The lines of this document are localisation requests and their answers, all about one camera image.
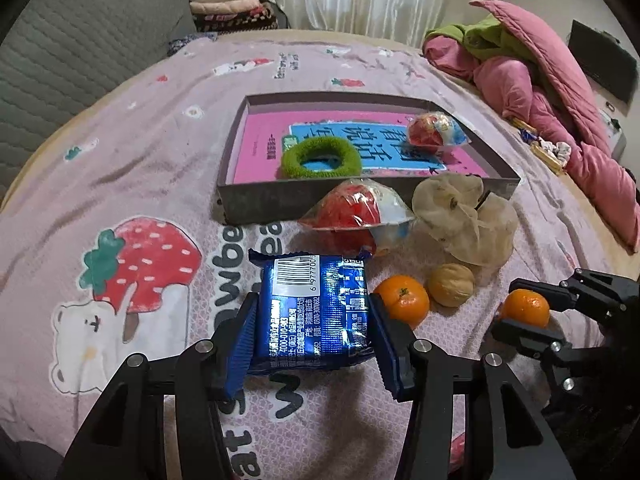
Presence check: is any red toy egg packet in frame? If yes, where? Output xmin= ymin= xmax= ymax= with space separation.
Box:
xmin=298 ymin=179 xmax=416 ymax=258
xmin=407 ymin=112 xmax=470 ymax=154

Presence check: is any snack wrappers pile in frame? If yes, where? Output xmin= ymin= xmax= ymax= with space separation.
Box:
xmin=510 ymin=117 xmax=572 ymax=176

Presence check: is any orange tangerine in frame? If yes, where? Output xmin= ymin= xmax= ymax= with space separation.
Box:
xmin=374 ymin=274 xmax=430 ymax=330
xmin=499 ymin=288 xmax=550 ymax=328

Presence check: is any green fuzzy scrunchie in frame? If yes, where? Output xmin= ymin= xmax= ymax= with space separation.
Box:
xmin=280 ymin=136 xmax=362 ymax=180

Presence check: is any beige sheer scrunchie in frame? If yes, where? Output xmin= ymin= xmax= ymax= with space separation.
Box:
xmin=411 ymin=172 xmax=518 ymax=268

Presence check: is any beige walnut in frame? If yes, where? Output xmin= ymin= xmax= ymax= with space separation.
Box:
xmin=427 ymin=263 xmax=475 ymax=308

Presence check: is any pink strawberry print bedsheet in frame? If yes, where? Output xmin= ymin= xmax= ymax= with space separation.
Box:
xmin=1 ymin=34 xmax=610 ymax=477

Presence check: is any pink and blue workbook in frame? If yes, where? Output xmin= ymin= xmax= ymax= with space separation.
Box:
xmin=227 ymin=110 xmax=488 ymax=184

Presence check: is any stack of folded blankets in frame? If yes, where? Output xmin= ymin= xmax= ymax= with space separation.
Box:
xmin=190 ymin=0 xmax=279 ymax=35

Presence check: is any black television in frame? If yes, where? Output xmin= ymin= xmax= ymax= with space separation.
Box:
xmin=567 ymin=21 xmax=639 ymax=105

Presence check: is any blue biscuit packet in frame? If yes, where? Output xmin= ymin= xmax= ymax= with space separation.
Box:
xmin=248 ymin=250 xmax=373 ymax=375

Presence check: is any grey cardboard tray box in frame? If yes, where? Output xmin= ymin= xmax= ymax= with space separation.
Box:
xmin=216 ymin=91 xmax=520 ymax=226

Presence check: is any green blanket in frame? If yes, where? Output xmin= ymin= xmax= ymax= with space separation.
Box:
xmin=424 ymin=14 xmax=536 ymax=62

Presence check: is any pink quilted duvet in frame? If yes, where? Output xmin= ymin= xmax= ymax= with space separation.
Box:
xmin=423 ymin=0 xmax=639 ymax=252

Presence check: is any grey quilted headboard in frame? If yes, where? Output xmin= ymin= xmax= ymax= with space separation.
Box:
xmin=1 ymin=0 xmax=195 ymax=191

